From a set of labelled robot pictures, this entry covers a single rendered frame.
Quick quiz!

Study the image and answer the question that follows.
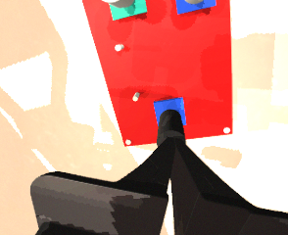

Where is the red circuit board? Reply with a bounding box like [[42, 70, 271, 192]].
[[81, 0, 233, 147]]

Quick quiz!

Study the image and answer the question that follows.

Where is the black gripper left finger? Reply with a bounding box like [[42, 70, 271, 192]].
[[29, 137, 175, 235]]

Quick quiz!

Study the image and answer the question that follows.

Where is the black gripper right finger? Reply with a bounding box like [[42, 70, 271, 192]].
[[170, 138, 288, 235]]

